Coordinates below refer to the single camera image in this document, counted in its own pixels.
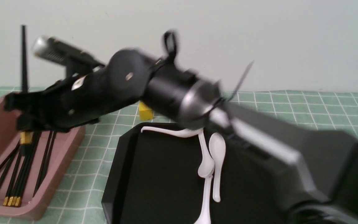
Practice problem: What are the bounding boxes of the black chopstick gold end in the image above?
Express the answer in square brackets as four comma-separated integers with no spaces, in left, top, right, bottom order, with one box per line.
[18,25,32,156]

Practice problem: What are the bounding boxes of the white spoon right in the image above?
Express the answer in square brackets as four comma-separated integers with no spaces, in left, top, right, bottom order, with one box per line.
[209,133,226,203]

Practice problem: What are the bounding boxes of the white spoon front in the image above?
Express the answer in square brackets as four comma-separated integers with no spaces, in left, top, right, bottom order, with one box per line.
[194,175,213,224]

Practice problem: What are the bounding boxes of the white spoon middle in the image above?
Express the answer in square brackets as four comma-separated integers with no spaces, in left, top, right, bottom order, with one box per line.
[198,129,214,179]

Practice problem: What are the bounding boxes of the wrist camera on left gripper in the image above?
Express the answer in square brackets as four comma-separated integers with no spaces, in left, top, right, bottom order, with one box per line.
[32,35,105,78]

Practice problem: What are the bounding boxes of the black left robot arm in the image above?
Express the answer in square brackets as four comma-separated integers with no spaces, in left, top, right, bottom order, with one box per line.
[4,30,358,224]

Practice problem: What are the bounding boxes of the pink plastic bin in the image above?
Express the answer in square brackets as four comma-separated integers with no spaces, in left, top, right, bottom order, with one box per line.
[0,97,86,220]

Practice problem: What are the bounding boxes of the black chopstick two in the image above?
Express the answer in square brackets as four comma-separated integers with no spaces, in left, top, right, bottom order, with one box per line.
[0,149,23,205]

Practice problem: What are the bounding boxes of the black chopstick three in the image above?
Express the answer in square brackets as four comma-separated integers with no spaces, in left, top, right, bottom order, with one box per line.
[3,149,29,207]

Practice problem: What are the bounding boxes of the white spoon at tray back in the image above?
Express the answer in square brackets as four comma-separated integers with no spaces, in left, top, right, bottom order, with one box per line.
[140,126,204,138]

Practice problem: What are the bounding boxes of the black plastic tray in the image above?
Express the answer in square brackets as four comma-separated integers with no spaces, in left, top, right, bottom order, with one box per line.
[101,123,286,224]

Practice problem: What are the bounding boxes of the yellow foam cube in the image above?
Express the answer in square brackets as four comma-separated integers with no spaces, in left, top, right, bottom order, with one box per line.
[138,101,154,121]

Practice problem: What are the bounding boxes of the black chopstick six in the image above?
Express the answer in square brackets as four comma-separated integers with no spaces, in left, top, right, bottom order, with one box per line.
[15,132,42,207]

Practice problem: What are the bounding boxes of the green checked tablecloth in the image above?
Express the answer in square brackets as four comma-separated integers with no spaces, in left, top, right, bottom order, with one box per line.
[0,90,358,224]

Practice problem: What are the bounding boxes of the black chopstick four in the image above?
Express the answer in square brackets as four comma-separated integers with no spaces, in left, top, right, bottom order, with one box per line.
[8,138,36,207]

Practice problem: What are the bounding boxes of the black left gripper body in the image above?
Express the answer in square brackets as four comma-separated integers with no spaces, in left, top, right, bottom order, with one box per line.
[4,49,151,132]

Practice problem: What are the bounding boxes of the black chopstick five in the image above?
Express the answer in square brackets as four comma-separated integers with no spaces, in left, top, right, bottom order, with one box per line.
[9,132,40,207]

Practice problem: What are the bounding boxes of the black chopstick eight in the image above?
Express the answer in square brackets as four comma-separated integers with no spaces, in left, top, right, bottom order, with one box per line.
[42,132,57,182]

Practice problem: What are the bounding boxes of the black chopstick seven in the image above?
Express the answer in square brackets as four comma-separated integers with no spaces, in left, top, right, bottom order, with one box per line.
[33,131,53,197]

